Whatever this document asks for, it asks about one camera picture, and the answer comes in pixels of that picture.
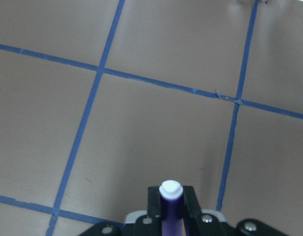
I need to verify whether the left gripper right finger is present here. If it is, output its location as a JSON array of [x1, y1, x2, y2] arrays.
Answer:
[[183, 186, 226, 236]]

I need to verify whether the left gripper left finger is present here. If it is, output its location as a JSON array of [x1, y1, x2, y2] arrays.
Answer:
[[134, 186, 162, 236]]

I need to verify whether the purple highlighter pen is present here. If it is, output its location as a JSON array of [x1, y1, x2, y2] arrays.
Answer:
[[159, 179, 186, 236]]

